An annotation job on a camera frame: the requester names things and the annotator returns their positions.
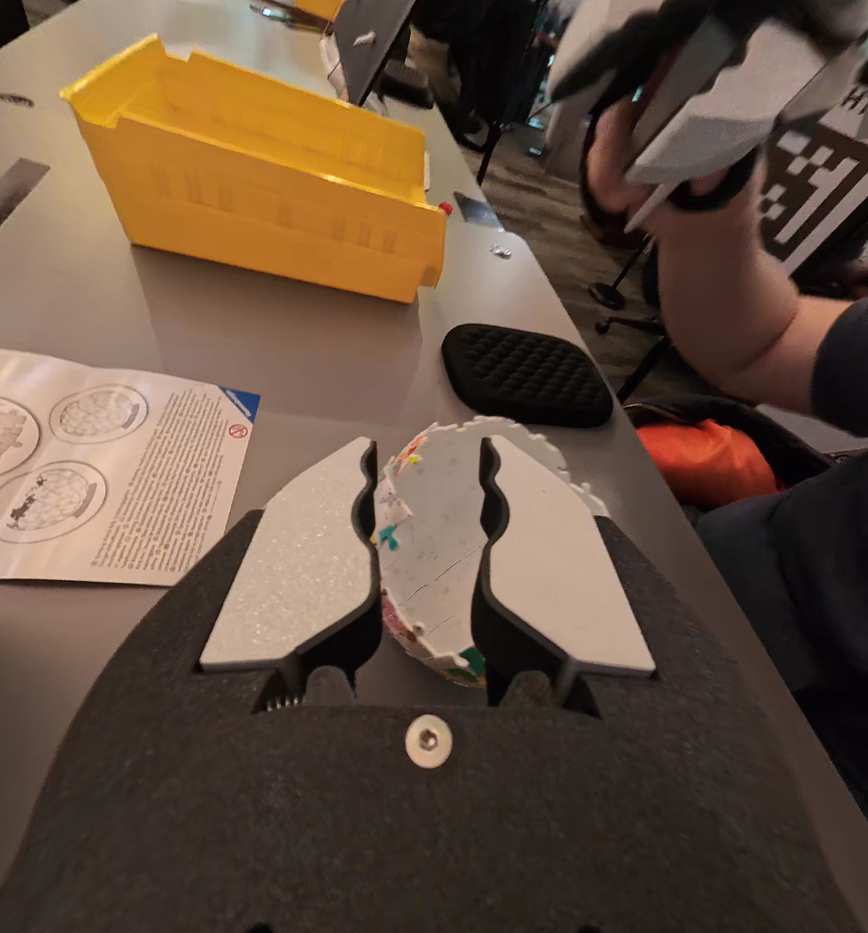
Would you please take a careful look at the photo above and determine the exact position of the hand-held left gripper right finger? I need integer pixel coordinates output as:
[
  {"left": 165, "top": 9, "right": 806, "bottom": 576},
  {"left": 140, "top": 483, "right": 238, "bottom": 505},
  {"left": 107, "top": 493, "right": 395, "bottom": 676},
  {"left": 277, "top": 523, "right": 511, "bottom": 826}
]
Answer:
[{"left": 472, "top": 436, "right": 658, "bottom": 679}]

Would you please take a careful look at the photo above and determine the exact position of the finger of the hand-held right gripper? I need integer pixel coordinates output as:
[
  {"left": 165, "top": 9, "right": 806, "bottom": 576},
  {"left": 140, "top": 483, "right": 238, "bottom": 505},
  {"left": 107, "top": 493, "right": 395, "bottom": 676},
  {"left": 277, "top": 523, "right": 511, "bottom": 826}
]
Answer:
[
  {"left": 632, "top": 28, "right": 742, "bottom": 152},
  {"left": 625, "top": 24, "right": 837, "bottom": 183}
]

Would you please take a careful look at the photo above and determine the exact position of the person's right forearm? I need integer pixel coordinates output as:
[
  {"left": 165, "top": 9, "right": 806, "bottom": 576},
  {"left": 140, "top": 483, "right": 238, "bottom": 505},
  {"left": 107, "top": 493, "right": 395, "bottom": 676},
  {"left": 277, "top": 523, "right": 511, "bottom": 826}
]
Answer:
[{"left": 652, "top": 211, "right": 853, "bottom": 418}]

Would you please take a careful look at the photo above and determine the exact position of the dark tilted panel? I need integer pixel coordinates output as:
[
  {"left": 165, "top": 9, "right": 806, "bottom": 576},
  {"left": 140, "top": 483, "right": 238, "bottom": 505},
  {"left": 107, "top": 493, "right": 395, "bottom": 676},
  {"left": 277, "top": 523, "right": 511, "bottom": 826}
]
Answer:
[{"left": 330, "top": 0, "right": 418, "bottom": 108}]

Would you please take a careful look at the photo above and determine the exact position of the person's dark blue clothing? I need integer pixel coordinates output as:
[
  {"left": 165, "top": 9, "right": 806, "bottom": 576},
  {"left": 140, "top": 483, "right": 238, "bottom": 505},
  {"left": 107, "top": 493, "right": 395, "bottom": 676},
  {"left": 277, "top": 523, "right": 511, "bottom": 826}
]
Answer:
[{"left": 696, "top": 292, "right": 868, "bottom": 868}]

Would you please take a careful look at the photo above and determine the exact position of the folded instruction sheet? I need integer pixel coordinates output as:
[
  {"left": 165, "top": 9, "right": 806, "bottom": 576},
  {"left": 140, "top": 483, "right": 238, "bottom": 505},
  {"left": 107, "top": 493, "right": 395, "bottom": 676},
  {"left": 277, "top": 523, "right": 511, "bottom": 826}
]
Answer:
[{"left": 0, "top": 345, "right": 261, "bottom": 587}]

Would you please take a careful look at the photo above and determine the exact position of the dark flat card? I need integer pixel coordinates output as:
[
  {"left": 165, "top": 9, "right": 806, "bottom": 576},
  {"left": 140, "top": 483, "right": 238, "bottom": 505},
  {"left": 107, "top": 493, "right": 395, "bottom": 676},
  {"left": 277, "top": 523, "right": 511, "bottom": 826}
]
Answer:
[{"left": 453, "top": 191, "right": 505, "bottom": 233}]

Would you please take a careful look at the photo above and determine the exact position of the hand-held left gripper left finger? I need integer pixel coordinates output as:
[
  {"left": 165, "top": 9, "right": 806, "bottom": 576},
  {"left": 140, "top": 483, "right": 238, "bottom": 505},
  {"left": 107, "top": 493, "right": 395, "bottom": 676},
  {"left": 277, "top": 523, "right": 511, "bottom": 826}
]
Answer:
[{"left": 199, "top": 436, "right": 384, "bottom": 673}]

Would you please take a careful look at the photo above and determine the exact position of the yellow plastic bin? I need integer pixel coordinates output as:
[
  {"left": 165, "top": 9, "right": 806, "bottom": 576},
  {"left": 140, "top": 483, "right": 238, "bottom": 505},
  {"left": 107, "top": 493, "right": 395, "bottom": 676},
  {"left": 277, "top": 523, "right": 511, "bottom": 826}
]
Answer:
[{"left": 60, "top": 34, "right": 449, "bottom": 305}]

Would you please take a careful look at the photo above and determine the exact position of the half-built puzzle ball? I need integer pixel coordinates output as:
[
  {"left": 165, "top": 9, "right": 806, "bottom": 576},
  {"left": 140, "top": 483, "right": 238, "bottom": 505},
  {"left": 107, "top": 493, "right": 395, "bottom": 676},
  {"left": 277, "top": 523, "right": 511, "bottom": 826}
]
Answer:
[{"left": 370, "top": 415, "right": 611, "bottom": 690}]

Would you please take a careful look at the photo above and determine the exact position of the person's right hand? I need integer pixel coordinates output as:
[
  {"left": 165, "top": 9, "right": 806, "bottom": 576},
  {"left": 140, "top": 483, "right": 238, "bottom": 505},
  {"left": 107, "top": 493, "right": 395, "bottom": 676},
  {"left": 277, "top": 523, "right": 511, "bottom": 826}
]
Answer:
[{"left": 583, "top": 98, "right": 766, "bottom": 252}]

